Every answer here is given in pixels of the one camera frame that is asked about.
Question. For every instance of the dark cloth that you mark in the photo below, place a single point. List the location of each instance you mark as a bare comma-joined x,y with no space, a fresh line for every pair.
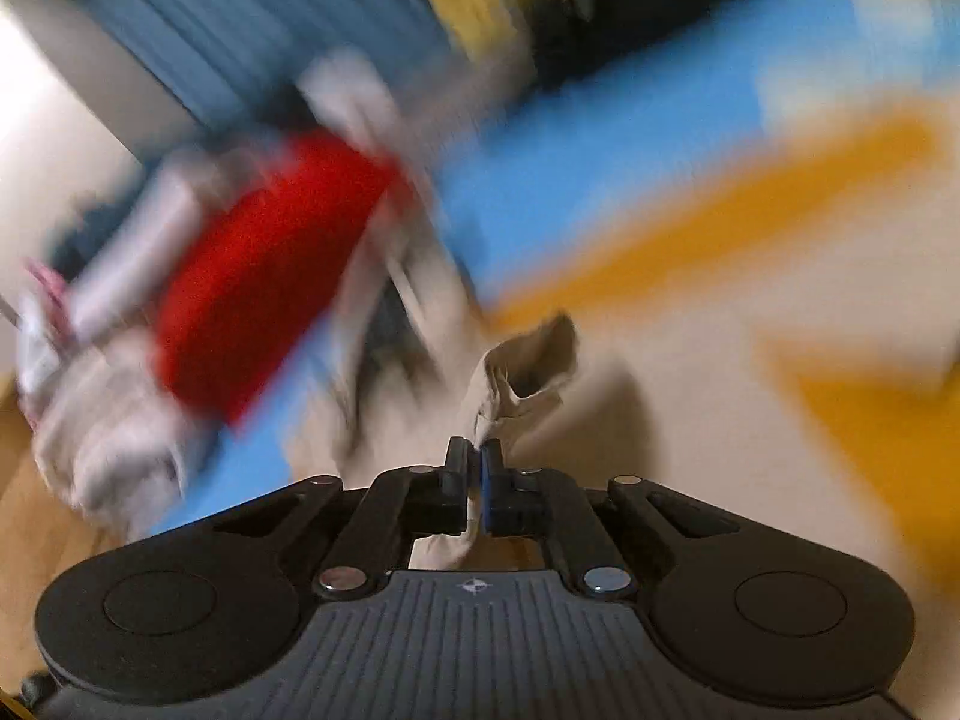
637,7

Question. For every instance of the beige garment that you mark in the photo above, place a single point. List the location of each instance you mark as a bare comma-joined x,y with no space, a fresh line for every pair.
536,367

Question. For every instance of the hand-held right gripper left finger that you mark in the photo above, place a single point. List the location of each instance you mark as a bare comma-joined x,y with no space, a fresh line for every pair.
459,469

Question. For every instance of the blue white yellow printed blanket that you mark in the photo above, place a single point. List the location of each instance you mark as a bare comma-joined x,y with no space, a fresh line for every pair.
585,157

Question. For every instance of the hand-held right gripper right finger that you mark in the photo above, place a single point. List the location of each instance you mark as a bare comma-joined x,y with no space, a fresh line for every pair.
491,469

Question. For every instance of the red garment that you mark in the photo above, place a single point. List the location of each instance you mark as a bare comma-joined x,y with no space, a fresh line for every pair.
255,262

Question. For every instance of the blue curtain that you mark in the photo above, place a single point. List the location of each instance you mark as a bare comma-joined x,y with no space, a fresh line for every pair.
262,22

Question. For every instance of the pink striped cloth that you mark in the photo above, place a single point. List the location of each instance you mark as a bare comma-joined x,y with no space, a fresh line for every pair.
46,292

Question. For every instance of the grey garment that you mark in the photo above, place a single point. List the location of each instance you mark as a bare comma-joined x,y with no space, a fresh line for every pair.
112,405

